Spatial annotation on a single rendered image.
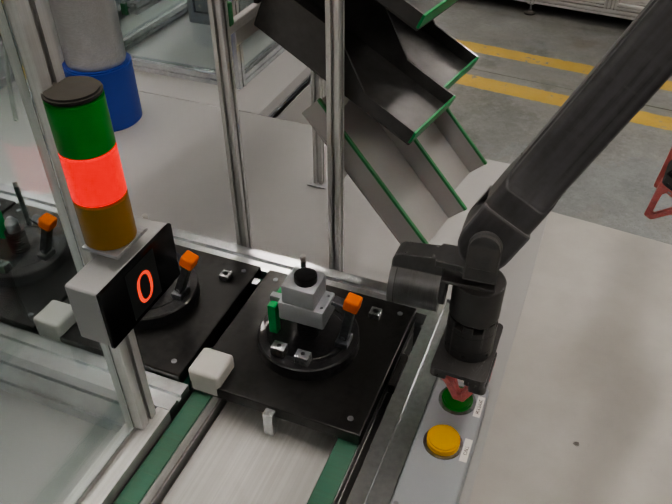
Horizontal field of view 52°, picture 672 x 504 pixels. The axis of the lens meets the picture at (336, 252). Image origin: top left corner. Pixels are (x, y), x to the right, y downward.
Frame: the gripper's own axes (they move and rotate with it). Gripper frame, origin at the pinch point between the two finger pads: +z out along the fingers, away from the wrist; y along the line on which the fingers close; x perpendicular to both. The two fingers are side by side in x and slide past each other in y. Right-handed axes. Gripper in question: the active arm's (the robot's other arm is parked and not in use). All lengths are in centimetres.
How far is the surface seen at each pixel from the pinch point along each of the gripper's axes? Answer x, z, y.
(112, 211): -31.4, -32.4, 19.1
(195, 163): -72, 12, -51
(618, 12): 7, 83, -404
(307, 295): -20.6, -10.4, 0.8
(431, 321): -7.3, 1.4, -12.8
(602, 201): 20, 95, -205
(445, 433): -0.1, 0.3, 6.2
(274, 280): -31.8, 0.5, -11.2
